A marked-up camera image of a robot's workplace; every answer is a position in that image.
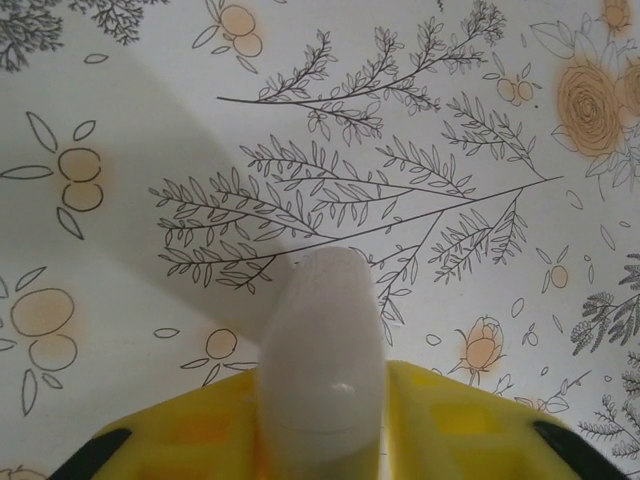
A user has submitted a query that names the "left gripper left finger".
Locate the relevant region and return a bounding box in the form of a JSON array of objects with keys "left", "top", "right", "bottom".
[{"left": 47, "top": 366, "right": 266, "bottom": 480}]

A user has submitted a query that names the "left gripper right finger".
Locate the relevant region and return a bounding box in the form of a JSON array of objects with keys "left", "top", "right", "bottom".
[{"left": 382, "top": 358, "right": 621, "bottom": 480}]

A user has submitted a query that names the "white square charging case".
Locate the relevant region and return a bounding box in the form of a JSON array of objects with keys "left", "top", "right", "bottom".
[{"left": 254, "top": 246, "right": 389, "bottom": 480}]

